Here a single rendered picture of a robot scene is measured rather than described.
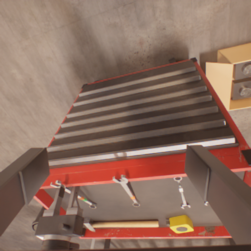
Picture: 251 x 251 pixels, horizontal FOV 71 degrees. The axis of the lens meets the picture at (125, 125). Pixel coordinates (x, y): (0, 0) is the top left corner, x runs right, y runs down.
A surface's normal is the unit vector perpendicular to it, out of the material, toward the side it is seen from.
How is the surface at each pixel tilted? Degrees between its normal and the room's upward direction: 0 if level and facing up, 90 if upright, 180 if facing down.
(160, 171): 90
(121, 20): 0
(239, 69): 0
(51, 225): 78
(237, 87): 0
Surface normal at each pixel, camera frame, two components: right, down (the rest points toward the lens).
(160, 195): -0.09, 0.63
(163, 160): -0.28, -0.76
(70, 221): -0.35, -0.60
